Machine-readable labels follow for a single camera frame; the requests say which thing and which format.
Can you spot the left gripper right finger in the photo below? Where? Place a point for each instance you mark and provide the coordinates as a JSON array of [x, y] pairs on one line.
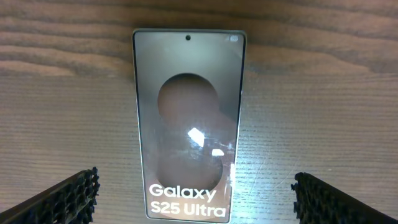
[[319, 202]]

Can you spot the Galaxy S25 Ultra smartphone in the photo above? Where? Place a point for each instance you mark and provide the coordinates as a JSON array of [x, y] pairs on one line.
[[189, 85]]

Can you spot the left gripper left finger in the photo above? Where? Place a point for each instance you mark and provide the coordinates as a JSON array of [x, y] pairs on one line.
[[71, 201]]

